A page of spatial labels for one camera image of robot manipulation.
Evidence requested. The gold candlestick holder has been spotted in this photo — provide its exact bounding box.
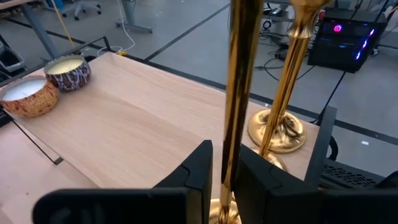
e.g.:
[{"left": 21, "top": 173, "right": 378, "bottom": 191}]
[
  {"left": 248, "top": 108, "right": 308, "bottom": 156},
  {"left": 208, "top": 0, "right": 265, "bottom": 224},
  {"left": 259, "top": 0, "right": 334, "bottom": 172}
]

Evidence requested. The maroon white patterned candle tin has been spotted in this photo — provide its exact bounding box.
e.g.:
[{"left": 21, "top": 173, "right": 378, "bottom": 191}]
[{"left": 43, "top": 55, "right": 92, "bottom": 91}]

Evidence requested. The black computer tower with lights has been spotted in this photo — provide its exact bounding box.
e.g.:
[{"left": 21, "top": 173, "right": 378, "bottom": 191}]
[{"left": 307, "top": 7, "right": 389, "bottom": 74}]

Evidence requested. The orange patterned candle tin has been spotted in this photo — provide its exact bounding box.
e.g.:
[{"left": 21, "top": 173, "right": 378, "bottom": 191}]
[{"left": 0, "top": 75, "right": 59, "bottom": 118}]

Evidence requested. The wooden shelf with black legs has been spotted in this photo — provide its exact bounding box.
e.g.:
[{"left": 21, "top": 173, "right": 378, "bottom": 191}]
[{"left": 0, "top": 51, "right": 339, "bottom": 203}]

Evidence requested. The grey desk foot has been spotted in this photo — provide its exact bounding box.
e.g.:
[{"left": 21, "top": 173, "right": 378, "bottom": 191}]
[
  {"left": 20, "top": 2, "right": 60, "bottom": 59},
  {"left": 114, "top": 0, "right": 154, "bottom": 34}
]

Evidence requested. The coiled black cable ring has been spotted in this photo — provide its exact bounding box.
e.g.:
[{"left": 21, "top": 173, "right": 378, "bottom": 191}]
[{"left": 326, "top": 135, "right": 340, "bottom": 162}]

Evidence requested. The black perforated device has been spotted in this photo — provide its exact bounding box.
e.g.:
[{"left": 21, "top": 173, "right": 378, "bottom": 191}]
[{"left": 320, "top": 157, "right": 388, "bottom": 189}]

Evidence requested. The office chair base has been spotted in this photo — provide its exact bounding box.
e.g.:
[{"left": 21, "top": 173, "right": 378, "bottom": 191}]
[{"left": 60, "top": 0, "right": 103, "bottom": 22}]

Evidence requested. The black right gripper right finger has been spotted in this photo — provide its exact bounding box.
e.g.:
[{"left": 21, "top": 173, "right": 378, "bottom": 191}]
[{"left": 233, "top": 144, "right": 315, "bottom": 224}]

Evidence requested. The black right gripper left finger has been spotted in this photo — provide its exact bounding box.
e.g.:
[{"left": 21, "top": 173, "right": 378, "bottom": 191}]
[{"left": 152, "top": 139, "right": 214, "bottom": 224}]

